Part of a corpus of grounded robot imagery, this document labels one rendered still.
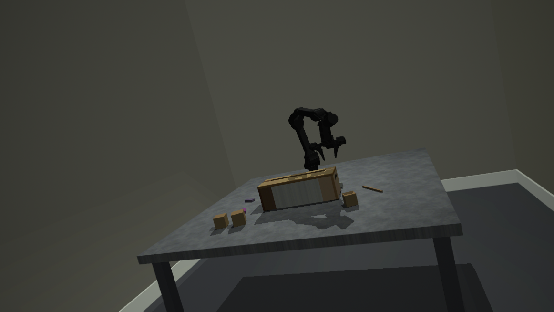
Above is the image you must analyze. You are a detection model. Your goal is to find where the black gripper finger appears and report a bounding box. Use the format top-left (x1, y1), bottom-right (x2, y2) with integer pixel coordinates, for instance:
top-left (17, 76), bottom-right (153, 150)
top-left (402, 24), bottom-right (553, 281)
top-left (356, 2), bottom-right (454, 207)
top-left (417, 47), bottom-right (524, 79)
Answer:
top-left (315, 147), bottom-right (325, 161)
top-left (333, 143), bottom-right (341, 158)

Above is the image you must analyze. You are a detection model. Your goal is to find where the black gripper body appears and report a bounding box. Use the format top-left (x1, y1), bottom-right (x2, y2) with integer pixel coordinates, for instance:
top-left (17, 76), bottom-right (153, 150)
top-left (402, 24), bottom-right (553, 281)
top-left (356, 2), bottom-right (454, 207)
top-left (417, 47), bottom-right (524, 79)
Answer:
top-left (309, 129), bottom-right (346, 151)

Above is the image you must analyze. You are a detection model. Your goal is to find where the brown rectangular box with clear front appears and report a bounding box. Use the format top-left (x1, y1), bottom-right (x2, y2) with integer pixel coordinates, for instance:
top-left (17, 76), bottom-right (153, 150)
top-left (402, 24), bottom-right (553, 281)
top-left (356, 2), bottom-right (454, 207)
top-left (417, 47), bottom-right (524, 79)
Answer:
top-left (257, 166), bottom-right (343, 211)

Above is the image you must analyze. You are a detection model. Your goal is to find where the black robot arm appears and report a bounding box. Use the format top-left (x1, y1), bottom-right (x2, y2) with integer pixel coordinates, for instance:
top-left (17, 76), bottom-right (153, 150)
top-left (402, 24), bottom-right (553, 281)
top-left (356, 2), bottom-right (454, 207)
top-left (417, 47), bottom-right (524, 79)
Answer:
top-left (288, 107), bottom-right (338, 171)

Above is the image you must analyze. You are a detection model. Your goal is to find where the small brown cardboard box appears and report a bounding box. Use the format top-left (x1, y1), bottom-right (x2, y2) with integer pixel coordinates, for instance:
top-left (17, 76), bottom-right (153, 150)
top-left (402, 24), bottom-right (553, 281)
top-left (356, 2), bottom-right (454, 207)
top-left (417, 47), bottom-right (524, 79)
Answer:
top-left (342, 191), bottom-right (358, 207)

